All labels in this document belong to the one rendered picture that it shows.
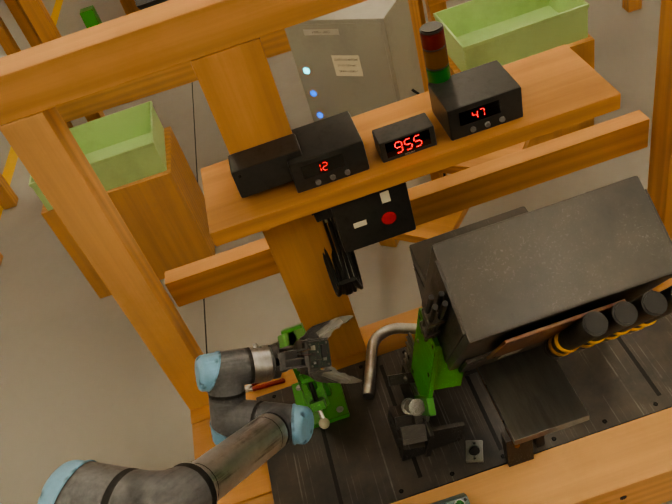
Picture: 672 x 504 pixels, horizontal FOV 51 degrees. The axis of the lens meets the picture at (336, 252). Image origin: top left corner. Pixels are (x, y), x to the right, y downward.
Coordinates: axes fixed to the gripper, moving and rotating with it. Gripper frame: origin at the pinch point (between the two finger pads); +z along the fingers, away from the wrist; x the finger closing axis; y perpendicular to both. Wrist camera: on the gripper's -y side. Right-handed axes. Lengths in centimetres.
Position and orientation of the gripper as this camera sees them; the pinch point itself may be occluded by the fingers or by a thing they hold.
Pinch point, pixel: (355, 348)
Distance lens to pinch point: 157.8
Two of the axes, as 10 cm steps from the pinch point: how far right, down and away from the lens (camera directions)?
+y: 3.4, -1.3, -9.3
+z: 9.3, -1.0, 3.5
